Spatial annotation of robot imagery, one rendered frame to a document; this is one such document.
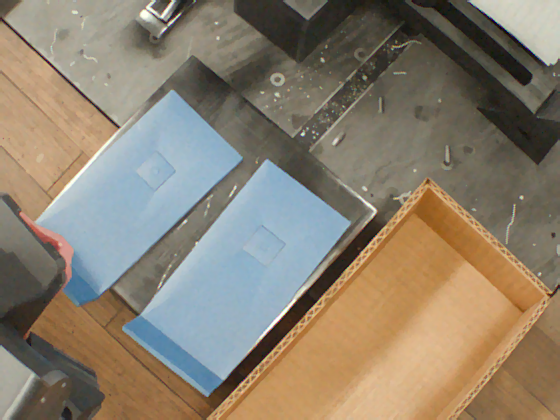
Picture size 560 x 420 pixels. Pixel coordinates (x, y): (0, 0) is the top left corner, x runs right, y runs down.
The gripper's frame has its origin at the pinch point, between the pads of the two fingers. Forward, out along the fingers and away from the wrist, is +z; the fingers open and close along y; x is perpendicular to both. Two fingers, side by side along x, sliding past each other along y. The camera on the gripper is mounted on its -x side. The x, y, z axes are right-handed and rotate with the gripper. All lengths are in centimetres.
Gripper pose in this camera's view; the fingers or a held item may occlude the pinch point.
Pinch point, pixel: (48, 263)
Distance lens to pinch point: 78.6
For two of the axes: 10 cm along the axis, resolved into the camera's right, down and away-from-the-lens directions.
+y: 6.4, -7.1, -2.9
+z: 3.0, -1.2, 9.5
